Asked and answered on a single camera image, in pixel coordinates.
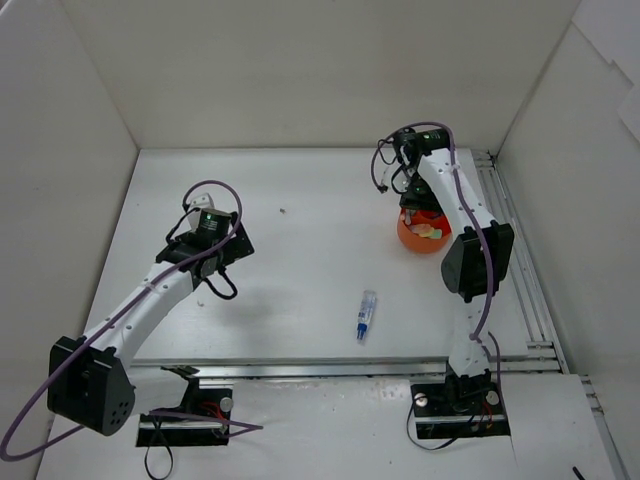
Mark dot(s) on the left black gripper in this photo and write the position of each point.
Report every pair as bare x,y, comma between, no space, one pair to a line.
240,242

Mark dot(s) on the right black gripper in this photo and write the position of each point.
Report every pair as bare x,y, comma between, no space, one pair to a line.
417,201

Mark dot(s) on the yellow highlighter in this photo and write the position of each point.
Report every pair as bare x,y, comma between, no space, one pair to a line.
427,231

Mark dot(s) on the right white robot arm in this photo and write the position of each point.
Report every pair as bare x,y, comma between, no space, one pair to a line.
439,199

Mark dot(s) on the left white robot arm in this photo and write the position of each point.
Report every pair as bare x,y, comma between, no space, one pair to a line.
94,382

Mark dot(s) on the orange round container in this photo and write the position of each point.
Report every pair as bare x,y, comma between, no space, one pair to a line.
408,218

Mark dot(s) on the aluminium rail frame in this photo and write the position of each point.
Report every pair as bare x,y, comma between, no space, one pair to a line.
331,407

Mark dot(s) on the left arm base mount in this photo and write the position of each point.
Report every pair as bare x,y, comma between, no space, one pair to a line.
211,402

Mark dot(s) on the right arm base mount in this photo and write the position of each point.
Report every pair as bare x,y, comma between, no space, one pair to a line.
434,416

